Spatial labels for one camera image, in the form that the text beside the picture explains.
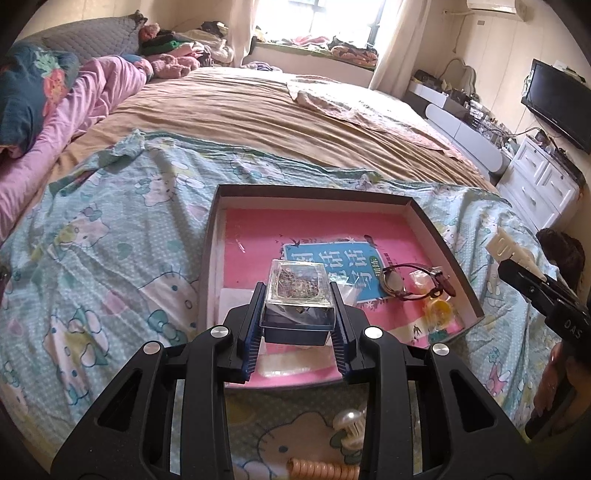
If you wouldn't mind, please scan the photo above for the dark shallow cardboard box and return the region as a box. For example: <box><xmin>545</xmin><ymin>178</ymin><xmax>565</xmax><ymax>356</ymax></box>
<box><xmin>197</xmin><ymin>184</ymin><xmax>485</xmax><ymax>391</ymax></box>

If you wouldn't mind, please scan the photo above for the red ball earrings bag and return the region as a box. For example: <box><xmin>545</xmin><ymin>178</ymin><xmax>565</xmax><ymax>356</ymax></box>
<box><xmin>335</xmin><ymin>281</ymin><xmax>367</xmax><ymax>306</ymax></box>

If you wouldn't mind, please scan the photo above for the yellow orange earring bag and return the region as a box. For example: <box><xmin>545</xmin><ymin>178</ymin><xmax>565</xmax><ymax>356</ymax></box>
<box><xmin>410</xmin><ymin>270</ymin><xmax>454</xmax><ymax>331</ymax></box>

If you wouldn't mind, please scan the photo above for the dark red strap watch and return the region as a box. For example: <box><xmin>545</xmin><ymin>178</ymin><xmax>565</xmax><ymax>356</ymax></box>
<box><xmin>379</xmin><ymin>263</ymin><xmax>457</xmax><ymax>301</ymax></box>

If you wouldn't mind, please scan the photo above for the light blue cartoon blanket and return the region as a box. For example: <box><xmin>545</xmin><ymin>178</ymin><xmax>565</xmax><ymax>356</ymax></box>
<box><xmin>1</xmin><ymin>132</ymin><xmax>557</xmax><ymax>464</ymax></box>

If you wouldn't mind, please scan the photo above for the white air conditioner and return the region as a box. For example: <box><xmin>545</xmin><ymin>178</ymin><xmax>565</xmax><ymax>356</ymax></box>
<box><xmin>466</xmin><ymin>0</ymin><xmax>527</xmax><ymax>21</ymax></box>

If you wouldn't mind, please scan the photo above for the pearl hair clip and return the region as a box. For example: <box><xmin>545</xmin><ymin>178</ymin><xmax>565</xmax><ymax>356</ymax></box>
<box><xmin>332</xmin><ymin>409</ymin><xmax>366</xmax><ymax>451</ymax></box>

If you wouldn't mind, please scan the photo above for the white drawer cabinet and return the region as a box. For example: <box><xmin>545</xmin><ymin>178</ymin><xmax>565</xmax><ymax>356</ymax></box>
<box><xmin>497</xmin><ymin>136</ymin><xmax>586</xmax><ymax>232</ymax></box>

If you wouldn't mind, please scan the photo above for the white grey low cabinet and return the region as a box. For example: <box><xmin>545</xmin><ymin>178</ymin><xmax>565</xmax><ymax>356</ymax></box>
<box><xmin>403</xmin><ymin>80</ymin><xmax>509</xmax><ymax>177</ymax></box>

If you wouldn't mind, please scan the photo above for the pink quilt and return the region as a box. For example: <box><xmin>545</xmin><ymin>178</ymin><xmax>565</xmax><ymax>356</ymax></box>
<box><xmin>1</xmin><ymin>55</ymin><xmax>153</xmax><ymax>239</ymax></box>

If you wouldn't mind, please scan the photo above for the tan bed sheet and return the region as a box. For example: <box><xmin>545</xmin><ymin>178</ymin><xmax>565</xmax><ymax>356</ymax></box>
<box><xmin>45</xmin><ymin>68</ymin><xmax>495</xmax><ymax>191</ymax></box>

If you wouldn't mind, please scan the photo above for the clear box with blue base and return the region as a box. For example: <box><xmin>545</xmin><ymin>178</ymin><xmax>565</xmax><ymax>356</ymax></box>
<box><xmin>259</xmin><ymin>259</ymin><xmax>335</xmax><ymax>347</ymax></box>

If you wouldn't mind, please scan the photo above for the black flat television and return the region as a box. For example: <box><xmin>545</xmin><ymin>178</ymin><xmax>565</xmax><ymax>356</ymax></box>
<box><xmin>521</xmin><ymin>59</ymin><xmax>591</xmax><ymax>154</ymax></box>

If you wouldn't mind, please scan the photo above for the pile of clothes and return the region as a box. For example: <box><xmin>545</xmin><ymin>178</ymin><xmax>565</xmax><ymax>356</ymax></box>
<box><xmin>135</xmin><ymin>21</ymin><xmax>235</xmax><ymax>80</ymax></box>

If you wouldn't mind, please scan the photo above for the pink floral cloth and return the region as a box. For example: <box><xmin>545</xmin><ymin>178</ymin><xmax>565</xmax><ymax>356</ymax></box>
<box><xmin>287</xmin><ymin>76</ymin><xmax>461</xmax><ymax>159</ymax></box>

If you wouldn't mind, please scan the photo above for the grey quilted pillow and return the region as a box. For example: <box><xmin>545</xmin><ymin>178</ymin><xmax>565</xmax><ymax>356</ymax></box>
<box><xmin>37</xmin><ymin>10</ymin><xmax>147</xmax><ymax>63</ymax></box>

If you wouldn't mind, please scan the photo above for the orange spiral hair tie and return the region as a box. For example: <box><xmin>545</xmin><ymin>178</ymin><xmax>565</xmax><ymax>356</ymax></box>
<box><xmin>285</xmin><ymin>457</ymin><xmax>362</xmax><ymax>480</ymax></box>

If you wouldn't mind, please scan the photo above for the white curtain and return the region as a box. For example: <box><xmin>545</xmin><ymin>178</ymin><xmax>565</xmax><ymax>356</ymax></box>
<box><xmin>369</xmin><ymin>0</ymin><xmax>432</xmax><ymax>98</ymax></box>

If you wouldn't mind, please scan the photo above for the dark blue floral pillow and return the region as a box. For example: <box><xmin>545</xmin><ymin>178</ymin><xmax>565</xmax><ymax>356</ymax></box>
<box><xmin>1</xmin><ymin>42</ymin><xmax>80</xmax><ymax>158</ymax></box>

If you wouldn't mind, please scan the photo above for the small white earring bag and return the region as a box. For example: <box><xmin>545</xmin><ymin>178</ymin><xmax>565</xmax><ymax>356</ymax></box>
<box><xmin>216</xmin><ymin>288</ymin><xmax>253</xmax><ymax>325</ymax></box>

